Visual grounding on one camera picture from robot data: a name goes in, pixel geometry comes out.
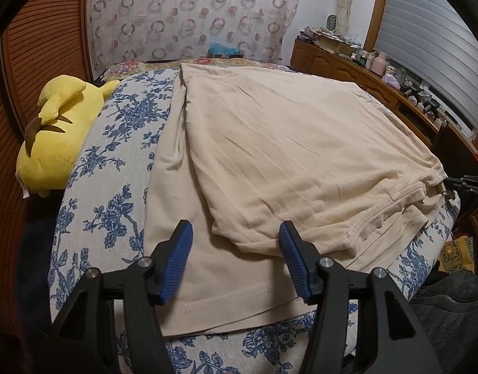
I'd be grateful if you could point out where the beige lace curtain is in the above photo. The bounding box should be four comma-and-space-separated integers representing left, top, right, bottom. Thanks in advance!
336, 0, 355, 36

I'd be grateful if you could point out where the pile of papers and clutter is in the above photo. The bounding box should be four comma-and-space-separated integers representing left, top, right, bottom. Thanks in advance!
297, 27, 360, 56

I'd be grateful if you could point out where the pink bottle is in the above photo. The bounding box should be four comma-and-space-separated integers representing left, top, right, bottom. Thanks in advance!
370, 51, 388, 77

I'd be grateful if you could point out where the dark clothing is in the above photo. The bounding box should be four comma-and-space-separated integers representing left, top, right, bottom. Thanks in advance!
410, 269, 478, 374

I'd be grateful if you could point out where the wooden slatted wardrobe door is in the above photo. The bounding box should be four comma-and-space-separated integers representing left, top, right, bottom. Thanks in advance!
0, 0, 95, 359

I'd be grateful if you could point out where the yellow plush toy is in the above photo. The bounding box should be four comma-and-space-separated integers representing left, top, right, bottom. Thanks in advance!
16, 74, 120, 199

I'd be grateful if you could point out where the beige t-shirt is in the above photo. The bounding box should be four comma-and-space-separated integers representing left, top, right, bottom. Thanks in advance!
143, 62, 448, 338

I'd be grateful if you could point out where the circle patterned sheer cloth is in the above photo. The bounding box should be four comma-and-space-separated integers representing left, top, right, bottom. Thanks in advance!
85, 0, 302, 71

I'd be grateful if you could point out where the wooden cabinet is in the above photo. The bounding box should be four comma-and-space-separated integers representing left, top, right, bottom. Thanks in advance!
290, 38, 478, 164

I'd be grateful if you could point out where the blue packet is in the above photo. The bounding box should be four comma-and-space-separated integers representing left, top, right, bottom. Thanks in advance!
208, 41, 240, 58

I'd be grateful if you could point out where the white blue floral cloth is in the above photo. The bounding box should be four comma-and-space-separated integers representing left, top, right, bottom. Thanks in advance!
48, 68, 461, 374

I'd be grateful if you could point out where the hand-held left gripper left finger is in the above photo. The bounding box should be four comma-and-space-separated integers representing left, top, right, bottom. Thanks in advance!
48, 219, 195, 374

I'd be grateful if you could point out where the cluster of small dark items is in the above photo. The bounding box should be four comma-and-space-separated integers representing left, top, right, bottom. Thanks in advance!
403, 82, 455, 130

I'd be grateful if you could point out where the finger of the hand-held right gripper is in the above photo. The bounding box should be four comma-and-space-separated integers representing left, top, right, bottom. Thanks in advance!
445, 176, 478, 190
447, 189, 478, 205

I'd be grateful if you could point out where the wooden window frame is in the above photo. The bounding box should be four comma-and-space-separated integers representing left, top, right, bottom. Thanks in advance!
364, 0, 391, 53

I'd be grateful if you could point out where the yellow patterned cloth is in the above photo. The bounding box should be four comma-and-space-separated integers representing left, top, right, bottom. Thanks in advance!
437, 236, 478, 274

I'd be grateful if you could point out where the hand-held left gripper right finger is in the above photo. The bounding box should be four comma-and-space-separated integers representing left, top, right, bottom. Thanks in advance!
278, 220, 442, 374

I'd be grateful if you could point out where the floral bedspread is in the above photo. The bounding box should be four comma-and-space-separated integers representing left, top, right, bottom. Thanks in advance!
94, 58, 302, 82

